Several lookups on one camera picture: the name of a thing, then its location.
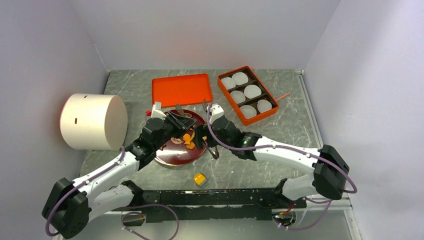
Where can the metal tongs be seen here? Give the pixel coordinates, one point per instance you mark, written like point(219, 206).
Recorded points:
point(213, 151)

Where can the yellow small block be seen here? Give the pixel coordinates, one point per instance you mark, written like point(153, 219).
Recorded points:
point(199, 179)

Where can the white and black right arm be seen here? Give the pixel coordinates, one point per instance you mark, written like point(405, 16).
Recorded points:
point(325, 171)

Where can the dark red round plate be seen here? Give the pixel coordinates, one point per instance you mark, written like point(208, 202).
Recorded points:
point(174, 152)

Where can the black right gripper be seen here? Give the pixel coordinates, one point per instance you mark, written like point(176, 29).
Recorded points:
point(200, 132)

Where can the orange box lid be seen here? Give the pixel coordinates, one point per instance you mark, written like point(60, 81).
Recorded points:
point(192, 89)

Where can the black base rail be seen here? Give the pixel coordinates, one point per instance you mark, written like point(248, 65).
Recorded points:
point(258, 203)

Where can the pink stick behind box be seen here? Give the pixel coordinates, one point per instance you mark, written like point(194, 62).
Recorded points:
point(283, 96)

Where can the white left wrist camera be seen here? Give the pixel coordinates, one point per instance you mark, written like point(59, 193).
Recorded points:
point(156, 111)

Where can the white cylinder container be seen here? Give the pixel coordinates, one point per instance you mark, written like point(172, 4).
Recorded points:
point(94, 122)

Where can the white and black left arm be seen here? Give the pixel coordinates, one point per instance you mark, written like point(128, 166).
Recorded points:
point(71, 204)

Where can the orange compartment box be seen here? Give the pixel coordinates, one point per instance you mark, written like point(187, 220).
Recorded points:
point(253, 79)

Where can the white paper liner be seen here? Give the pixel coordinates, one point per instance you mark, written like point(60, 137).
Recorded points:
point(248, 111)
point(264, 106)
point(252, 91)
point(228, 83)
point(240, 78)
point(238, 96)

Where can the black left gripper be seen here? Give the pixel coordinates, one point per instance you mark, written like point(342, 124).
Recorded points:
point(182, 124)

